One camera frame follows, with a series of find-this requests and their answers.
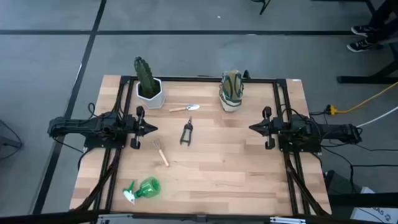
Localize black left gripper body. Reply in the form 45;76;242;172
130;105;147;150

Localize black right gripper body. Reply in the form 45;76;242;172
261;106;277;150

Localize wooden handled hand rake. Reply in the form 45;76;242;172
151;139;170;168

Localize beige green gardening bag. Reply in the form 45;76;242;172
219;69;244;113

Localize black pruning shears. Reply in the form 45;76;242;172
179;116;193;147

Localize wooden handled metal trowel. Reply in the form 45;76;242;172
169;104;200;113

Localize green spray bottle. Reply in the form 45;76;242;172
122;176;162;205

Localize white hexagonal plant pot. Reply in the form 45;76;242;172
136;77;166;110

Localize green cactus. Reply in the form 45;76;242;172
133;56;160;98

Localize black equipment box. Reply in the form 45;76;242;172
323;169;363;203

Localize black chair leg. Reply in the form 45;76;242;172
251;0;271;16

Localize black metal stand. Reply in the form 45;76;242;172
0;119;24;161

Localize white cardboard box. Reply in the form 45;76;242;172
350;186;398;224

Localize person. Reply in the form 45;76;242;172
346;0;398;53

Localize black aluminium table frame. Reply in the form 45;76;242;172
74;75;330;217

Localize black power cable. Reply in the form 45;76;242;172
51;136;91;171
320;144;398;195

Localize silver metal bracket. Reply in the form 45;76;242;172
269;216;307;224
96;213;134;224

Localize black desk frame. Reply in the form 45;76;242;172
337;0;398;85

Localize yellow cable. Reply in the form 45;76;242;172
335;81;398;114

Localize white cable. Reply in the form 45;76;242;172
356;106;398;128

